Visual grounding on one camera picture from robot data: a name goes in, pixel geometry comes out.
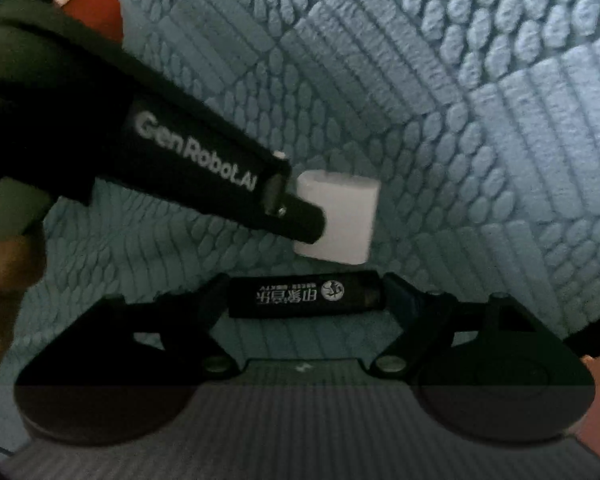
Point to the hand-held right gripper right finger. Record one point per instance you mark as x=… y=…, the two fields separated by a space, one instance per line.
x=401 y=291

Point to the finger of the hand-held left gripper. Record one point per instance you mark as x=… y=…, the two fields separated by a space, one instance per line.
x=297 y=217

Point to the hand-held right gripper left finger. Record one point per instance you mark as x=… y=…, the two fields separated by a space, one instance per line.
x=215 y=296

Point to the white charger adapter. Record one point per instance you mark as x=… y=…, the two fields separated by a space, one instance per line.
x=345 y=220

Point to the person's left hand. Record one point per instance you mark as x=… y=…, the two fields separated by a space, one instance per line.
x=7 y=280

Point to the blue textured bed cover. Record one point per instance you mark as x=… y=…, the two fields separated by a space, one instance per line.
x=430 y=110

